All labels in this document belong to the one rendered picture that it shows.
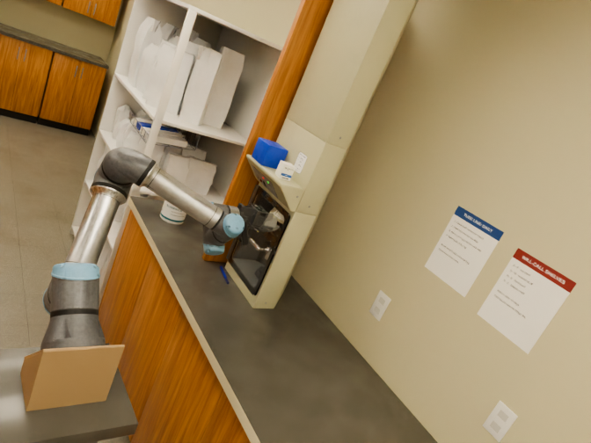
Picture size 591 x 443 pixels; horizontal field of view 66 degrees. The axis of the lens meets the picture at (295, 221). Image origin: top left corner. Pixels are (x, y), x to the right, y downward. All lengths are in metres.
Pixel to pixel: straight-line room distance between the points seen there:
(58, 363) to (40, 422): 0.15
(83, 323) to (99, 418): 0.25
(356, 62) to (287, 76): 0.38
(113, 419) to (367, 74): 1.37
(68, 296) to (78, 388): 0.23
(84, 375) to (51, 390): 0.08
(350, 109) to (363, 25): 0.30
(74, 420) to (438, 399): 1.23
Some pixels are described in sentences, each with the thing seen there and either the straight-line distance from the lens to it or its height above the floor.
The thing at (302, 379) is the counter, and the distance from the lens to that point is 1.76.
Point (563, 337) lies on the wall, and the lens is 1.66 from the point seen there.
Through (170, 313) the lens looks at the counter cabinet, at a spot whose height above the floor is 0.78.
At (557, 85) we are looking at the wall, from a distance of 1.81.
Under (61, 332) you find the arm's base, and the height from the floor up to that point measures 1.12.
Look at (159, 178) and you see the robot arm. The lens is 1.50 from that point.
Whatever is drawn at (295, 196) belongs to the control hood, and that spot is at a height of 1.48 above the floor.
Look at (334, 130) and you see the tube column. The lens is 1.77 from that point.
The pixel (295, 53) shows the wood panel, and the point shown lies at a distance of 2.03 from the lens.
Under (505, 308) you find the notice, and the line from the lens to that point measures 1.73.
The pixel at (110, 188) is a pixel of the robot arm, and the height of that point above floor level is 1.36.
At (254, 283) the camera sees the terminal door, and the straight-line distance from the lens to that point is 1.99.
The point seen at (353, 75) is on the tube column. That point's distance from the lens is 1.76.
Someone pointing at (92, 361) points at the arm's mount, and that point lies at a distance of 1.30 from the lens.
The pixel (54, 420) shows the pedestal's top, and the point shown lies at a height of 0.94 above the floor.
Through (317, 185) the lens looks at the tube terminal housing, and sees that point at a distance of 1.83.
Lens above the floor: 1.93
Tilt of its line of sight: 17 degrees down
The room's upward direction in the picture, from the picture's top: 24 degrees clockwise
